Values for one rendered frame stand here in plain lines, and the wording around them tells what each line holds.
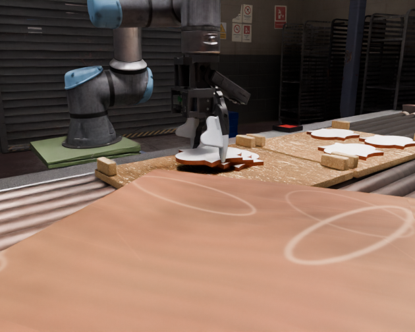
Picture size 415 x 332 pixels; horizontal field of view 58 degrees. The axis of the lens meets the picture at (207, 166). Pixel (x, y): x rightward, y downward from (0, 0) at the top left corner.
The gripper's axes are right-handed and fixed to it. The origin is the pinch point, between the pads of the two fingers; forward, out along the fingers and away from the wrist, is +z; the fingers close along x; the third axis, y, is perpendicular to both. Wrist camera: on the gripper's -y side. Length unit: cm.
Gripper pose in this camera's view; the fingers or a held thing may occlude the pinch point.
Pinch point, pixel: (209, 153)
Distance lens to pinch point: 80.2
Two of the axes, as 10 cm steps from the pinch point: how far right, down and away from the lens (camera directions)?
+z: 0.0, 9.6, 2.7
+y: -8.4, 1.5, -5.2
